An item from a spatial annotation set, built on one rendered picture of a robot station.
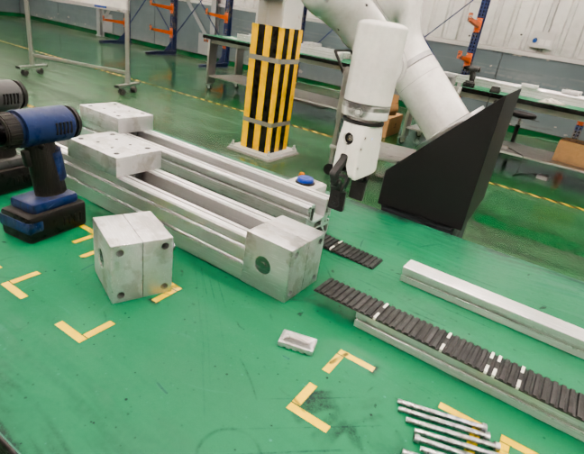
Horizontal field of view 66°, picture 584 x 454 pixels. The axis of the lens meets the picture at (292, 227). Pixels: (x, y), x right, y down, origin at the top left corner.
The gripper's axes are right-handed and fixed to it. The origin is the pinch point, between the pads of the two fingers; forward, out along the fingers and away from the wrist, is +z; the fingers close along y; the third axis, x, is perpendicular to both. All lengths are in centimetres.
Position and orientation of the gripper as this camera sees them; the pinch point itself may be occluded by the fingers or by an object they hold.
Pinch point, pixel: (347, 198)
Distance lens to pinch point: 88.6
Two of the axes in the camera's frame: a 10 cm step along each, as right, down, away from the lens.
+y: 5.6, -2.7, 7.8
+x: -8.2, -3.5, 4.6
